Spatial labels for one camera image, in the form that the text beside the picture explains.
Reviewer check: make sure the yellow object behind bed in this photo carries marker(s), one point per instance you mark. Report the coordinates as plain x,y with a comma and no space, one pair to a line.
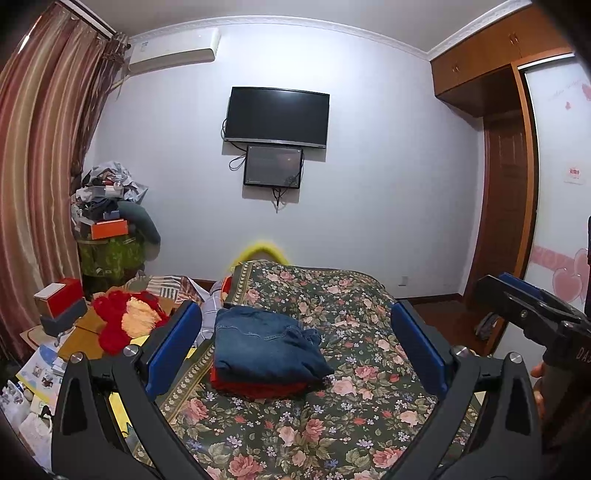
261,249

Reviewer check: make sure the red box with white lid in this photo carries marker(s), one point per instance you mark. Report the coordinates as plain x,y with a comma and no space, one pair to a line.
62,293

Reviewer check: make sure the green patterned cloth cover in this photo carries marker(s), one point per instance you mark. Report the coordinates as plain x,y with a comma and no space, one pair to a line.
111,258

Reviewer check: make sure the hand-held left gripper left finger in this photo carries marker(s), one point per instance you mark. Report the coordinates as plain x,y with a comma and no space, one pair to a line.
175,350

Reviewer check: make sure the wooden bedside table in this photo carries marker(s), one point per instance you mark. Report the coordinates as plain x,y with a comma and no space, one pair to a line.
85,339

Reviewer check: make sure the orange box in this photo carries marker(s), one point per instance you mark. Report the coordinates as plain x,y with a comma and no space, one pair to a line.
110,229

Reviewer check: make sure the pile of mixed clutter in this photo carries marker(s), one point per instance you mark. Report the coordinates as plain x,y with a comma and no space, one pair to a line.
106,189

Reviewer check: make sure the striped bag by door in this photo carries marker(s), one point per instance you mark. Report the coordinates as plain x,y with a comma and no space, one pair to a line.
489,326

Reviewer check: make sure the black wall television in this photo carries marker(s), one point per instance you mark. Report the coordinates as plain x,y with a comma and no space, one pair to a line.
276,116

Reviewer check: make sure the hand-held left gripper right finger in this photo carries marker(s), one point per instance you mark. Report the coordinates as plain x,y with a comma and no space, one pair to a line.
418,350

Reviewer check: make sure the red plush parrot toy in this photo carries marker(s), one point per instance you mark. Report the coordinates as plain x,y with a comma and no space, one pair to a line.
124,318

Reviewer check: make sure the white wall socket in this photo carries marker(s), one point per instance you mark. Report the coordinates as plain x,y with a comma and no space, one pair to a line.
404,281

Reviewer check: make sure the grey checked cloth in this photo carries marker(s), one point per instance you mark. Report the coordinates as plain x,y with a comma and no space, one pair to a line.
213,297

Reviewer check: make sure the grey box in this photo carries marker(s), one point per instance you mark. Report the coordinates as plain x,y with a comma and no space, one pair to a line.
62,321

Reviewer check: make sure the white wardrobe sliding door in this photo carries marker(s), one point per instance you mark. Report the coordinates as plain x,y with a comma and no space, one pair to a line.
561,207

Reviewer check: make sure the red and white door sticker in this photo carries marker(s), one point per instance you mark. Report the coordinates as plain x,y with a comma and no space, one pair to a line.
575,174

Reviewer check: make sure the brown wooden door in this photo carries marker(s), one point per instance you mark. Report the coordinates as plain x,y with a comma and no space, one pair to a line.
503,198

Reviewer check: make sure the stack of printed booklets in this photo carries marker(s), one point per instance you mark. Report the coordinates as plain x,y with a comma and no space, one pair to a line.
41,371

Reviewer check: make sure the white air conditioner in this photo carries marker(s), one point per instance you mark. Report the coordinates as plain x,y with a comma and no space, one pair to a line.
173,48

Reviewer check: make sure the striped brown curtain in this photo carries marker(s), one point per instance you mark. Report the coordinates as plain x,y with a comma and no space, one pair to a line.
41,138

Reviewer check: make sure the striped patchwork cloth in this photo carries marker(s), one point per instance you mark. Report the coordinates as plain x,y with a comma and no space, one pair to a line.
166,286

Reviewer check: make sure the small black wall monitor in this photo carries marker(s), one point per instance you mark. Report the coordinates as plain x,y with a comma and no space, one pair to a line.
272,165

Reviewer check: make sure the blue denim jeans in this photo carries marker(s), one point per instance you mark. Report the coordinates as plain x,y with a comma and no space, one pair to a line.
263,341

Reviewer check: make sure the dark floral blanket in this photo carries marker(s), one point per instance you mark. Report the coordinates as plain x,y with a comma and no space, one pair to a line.
323,415

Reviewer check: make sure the person's right hand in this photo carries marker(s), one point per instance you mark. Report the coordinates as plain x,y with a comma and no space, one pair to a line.
538,399

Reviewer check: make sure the wooden upper wardrobe cabinet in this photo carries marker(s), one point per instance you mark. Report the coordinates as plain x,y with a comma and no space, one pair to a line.
489,60

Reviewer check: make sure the folded red garment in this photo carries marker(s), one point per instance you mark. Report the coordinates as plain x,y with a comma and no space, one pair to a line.
258,390

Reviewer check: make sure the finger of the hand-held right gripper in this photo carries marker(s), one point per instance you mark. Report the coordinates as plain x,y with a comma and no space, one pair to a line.
526,285
503,300

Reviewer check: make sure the grey cushion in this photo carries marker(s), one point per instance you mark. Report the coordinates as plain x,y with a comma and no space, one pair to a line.
145,221

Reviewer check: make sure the white plastic bags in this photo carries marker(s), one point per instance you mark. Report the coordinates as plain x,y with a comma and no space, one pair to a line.
27,420

